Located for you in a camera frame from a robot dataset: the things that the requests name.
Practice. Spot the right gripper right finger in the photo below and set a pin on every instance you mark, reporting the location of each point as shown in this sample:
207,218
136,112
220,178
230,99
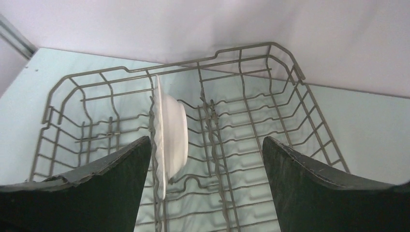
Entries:
310,196

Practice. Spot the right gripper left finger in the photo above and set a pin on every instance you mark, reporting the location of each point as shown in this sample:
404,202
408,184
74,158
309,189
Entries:
102,196

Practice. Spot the white ruffled plate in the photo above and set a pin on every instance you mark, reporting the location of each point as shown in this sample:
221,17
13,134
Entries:
171,136

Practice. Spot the grey wire dish rack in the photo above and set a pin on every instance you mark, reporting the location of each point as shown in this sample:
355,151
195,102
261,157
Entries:
233,100

